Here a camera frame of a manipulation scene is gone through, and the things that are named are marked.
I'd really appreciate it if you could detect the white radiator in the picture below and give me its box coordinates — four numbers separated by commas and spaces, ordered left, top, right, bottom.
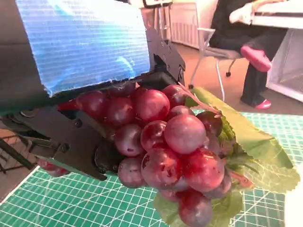
169, 4, 200, 48

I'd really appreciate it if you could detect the black metal rack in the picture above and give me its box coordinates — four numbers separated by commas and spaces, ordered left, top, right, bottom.
0, 129, 38, 175

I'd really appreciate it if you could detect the white chair with casters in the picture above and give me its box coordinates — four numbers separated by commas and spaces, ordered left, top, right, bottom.
189, 27, 248, 100

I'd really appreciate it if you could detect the white desk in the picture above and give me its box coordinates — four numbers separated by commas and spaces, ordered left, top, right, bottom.
250, 0, 303, 29

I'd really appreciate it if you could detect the green cutting mat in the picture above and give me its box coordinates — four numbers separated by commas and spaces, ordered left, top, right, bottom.
0, 105, 303, 227

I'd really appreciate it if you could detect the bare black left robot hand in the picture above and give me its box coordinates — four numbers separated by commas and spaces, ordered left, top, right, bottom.
0, 0, 187, 182

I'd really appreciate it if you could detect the white mesh cabinet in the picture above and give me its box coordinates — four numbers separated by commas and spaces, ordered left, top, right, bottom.
266, 29, 303, 103

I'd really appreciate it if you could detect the red toy grape bunch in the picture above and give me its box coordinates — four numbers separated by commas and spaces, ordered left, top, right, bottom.
37, 81, 301, 227

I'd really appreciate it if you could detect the white square plate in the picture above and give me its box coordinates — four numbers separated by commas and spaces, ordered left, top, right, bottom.
284, 179, 303, 227

